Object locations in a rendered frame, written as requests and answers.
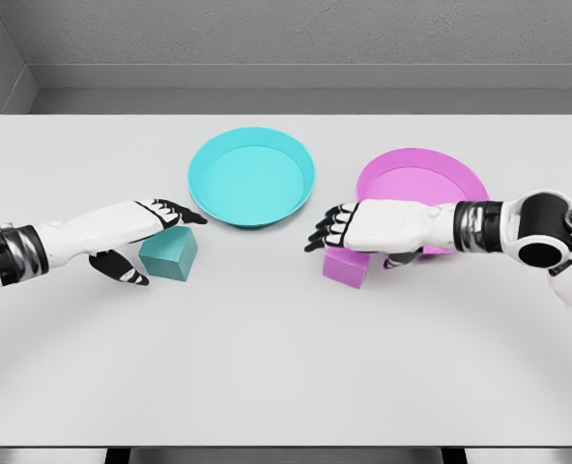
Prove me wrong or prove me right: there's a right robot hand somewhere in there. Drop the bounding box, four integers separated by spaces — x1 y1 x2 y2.
303 199 435 271

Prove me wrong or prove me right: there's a cyan plate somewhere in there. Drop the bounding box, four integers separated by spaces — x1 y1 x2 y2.
187 127 316 230

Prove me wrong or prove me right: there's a pink plate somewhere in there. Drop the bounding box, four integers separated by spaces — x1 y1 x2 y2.
355 147 491 261

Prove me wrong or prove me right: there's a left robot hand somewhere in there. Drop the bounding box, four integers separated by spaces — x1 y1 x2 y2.
76 197 209 287

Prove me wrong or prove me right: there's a pink block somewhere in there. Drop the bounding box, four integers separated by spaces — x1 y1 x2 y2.
322 245 370 291

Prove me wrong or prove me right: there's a teal block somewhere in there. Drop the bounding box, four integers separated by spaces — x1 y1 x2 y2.
138 225 199 282

